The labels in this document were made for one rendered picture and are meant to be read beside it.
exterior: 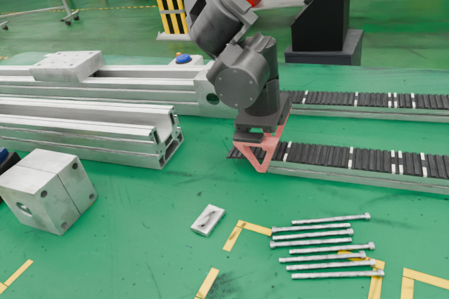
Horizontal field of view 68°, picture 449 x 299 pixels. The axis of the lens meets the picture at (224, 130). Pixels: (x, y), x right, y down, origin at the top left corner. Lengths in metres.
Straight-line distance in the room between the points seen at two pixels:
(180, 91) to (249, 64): 0.38
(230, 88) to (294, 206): 0.22
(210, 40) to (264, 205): 0.26
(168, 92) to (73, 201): 0.32
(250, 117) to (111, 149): 0.31
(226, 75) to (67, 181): 0.32
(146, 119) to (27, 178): 0.23
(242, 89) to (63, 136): 0.45
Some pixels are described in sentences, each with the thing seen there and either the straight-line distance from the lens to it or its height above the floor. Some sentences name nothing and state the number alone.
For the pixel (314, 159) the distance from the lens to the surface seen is 0.56.
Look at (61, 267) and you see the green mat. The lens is 0.57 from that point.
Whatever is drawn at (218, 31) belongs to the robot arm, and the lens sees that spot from 0.47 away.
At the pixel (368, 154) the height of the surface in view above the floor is 0.81.
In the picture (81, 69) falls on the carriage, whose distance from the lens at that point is 0.93.
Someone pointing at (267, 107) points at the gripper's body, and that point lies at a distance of 0.50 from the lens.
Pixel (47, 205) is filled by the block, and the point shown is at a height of 0.84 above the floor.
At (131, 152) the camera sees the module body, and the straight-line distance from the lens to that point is 0.67.
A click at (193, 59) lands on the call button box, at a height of 0.84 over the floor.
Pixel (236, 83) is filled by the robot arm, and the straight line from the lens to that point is 0.41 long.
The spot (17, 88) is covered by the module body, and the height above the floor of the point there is 0.84.
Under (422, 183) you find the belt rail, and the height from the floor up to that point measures 0.79.
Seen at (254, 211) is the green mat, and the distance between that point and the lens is 0.53.
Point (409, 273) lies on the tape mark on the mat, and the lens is 0.48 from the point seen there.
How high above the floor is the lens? 1.17
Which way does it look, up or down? 33 degrees down
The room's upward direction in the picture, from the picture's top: 11 degrees counter-clockwise
